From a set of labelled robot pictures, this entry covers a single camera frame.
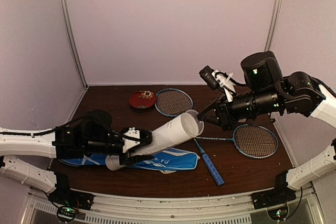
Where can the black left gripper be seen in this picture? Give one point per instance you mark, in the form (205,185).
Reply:
(129,160)

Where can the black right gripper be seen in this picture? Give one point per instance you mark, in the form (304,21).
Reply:
(225,119)

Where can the white shuttlecock tube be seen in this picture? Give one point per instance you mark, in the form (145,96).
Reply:
(166,136)

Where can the clear plastic tube lid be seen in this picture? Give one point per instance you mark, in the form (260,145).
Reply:
(191,124)

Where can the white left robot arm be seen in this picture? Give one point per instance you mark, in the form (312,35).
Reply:
(66,143)

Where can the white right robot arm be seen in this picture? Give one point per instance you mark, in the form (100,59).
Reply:
(302,93)

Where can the blue racket bag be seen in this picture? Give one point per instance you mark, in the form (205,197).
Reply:
(168,161)

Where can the blue racket near dish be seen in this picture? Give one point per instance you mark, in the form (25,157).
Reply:
(173,102)

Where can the blue racket on right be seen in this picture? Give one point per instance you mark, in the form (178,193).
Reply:
(252,141)

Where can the red floral dish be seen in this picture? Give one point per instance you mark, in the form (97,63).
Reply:
(142,99)

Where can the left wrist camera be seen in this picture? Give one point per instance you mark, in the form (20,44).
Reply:
(97,121)

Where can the aluminium front rail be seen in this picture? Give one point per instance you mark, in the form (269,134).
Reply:
(236,208)

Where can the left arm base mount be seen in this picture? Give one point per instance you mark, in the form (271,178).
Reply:
(69,203)

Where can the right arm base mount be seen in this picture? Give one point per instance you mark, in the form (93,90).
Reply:
(275,201)

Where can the right aluminium frame post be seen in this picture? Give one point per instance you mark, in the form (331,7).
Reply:
(277,5)

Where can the aluminium frame post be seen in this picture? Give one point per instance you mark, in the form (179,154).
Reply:
(277,5)
(72,43)

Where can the left aluminium frame post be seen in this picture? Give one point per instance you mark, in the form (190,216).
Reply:
(72,43)

